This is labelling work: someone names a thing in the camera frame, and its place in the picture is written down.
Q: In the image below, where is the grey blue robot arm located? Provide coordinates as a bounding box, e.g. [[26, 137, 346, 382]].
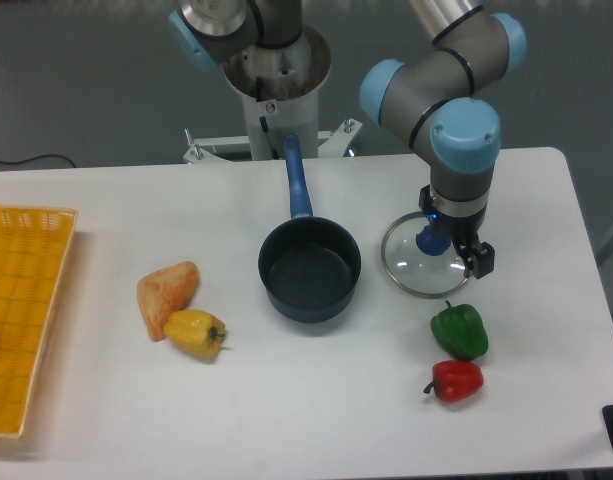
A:
[[169, 1, 527, 278]]

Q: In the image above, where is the green bell pepper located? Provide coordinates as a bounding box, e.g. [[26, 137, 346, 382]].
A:
[[430, 302, 489, 361]]

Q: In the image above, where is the yellow woven basket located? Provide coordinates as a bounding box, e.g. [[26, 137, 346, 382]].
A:
[[0, 205, 78, 438]]

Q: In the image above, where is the glass lid blue knob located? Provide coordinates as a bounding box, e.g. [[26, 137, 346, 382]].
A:
[[380, 211, 469, 299]]

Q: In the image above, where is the red bell pepper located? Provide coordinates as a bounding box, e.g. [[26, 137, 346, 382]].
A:
[[423, 360, 484, 403]]

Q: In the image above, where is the grey stand leg right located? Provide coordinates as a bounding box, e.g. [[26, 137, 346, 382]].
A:
[[594, 223, 613, 266]]

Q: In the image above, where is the black floor cable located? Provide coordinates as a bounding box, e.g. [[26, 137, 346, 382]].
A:
[[0, 153, 80, 168]]

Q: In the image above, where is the yellow bell pepper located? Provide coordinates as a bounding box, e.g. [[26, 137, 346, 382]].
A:
[[164, 309, 226, 360]]

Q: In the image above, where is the triangle bread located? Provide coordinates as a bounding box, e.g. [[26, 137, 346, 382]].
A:
[[137, 261, 200, 341]]

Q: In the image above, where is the dark saucepan blue handle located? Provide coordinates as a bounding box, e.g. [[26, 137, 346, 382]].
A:
[[258, 134, 362, 323]]

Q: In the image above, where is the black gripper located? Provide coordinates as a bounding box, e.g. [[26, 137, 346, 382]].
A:
[[417, 185, 495, 279]]

